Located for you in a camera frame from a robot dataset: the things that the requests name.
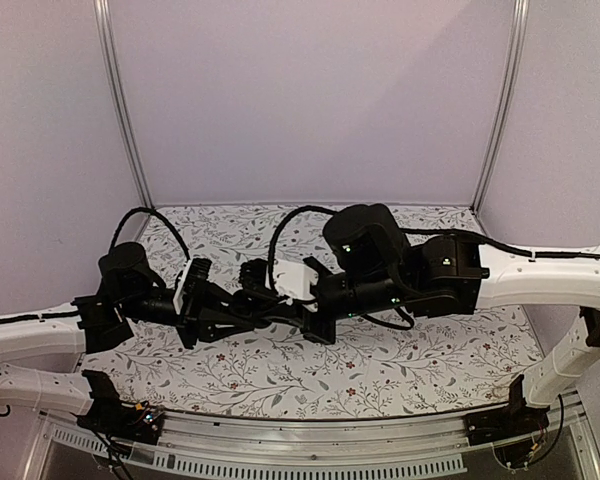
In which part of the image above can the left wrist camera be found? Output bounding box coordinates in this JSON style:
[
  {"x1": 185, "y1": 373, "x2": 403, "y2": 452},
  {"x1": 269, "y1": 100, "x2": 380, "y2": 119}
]
[{"x1": 173, "y1": 257, "x2": 212, "y2": 323}]

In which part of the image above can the front aluminium rail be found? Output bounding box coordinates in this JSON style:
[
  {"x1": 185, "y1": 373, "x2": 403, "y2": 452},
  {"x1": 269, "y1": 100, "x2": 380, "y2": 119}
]
[{"x1": 21, "y1": 391, "x2": 600, "y2": 479}]

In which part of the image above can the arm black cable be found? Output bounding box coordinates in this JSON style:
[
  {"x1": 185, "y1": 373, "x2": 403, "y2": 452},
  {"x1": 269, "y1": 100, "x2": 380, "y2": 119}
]
[
  {"x1": 107, "y1": 205, "x2": 194, "y2": 266},
  {"x1": 264, "y1": 204, "x2": 339, "y2": 291}
]

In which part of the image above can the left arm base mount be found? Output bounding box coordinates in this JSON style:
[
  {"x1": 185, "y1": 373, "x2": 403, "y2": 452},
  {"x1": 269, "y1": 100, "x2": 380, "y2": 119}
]
[{"x1": 76, "y1": 370, "x2": 165, "y2": 445}]

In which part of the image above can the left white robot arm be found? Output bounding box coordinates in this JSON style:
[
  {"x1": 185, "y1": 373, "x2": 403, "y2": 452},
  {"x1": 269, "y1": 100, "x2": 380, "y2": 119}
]
[{"x1": 0, "y1": 242, "x2": 265, "y2": 434}]

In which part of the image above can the aluminium frame post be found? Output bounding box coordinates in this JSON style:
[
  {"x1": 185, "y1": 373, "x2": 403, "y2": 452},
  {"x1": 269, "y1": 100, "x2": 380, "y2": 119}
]
[
  {"x1": 471, "y1": 0, "x2": 530, "y2": 217},
  {"x1": 93, "y1": 0, "x2": 154, "y2": 207}
]

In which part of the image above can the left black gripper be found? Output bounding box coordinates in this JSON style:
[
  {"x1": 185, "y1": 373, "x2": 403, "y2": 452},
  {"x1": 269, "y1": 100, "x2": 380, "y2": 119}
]
[{"x1": 120, "y1": 282, "x2": 257, "y2": 350}]

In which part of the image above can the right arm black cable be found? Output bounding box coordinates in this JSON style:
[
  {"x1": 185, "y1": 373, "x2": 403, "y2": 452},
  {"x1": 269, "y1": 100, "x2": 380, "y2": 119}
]
[{"x1": 264, "y1": 204, "x2": 339, "y2": 291}]

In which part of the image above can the left aluminium frame post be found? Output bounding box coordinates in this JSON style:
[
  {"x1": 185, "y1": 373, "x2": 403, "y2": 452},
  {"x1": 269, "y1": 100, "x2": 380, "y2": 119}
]
[{"x1": 93, "y1": 0, "x2": 154, "y2": 207}]

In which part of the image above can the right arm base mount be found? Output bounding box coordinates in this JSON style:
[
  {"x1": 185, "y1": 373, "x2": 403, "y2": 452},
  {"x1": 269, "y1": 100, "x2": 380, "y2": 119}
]
[{"x1": 462, "y1": 375, "x2": 565, "y2": 473}]

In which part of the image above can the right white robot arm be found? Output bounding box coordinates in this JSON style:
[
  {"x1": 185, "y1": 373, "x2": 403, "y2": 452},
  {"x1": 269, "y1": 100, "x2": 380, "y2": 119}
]
[{"x1": 264, "y1": 204, "x2": 600, "y2": 436}]

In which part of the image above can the right aluminium frame post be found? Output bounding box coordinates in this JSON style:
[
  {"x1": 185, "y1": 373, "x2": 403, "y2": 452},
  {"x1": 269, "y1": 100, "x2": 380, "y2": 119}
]
[{"x1": 471, "y1": 0, "x2": 530, "y2": 217}]

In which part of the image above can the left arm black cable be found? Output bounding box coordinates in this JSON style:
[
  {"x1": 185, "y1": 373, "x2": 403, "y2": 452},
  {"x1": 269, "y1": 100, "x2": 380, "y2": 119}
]
[{"x1": 107, "y1": 205, "x2": 194, "y2": 266}]

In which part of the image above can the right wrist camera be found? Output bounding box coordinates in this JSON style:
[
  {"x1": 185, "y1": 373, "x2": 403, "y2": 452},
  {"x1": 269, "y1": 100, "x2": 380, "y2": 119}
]
[{"x1": 239, "y1": 257, "x2": 331, "y2": 306}]

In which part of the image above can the floral patterned table mat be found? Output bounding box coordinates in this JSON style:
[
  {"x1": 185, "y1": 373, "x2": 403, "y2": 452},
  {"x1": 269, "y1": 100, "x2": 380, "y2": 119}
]
[{"x1": 81, "y1": 205, "x2": 543, "y2": 420}]

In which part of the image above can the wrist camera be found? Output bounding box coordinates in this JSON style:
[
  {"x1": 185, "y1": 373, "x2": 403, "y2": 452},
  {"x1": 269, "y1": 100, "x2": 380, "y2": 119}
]
[
  {"x1": 173, "y1": 257, "x2": 212, "y2": 323},
  {"x1": 239, "y1": 257, "x2": 331, "y2": 306}
]

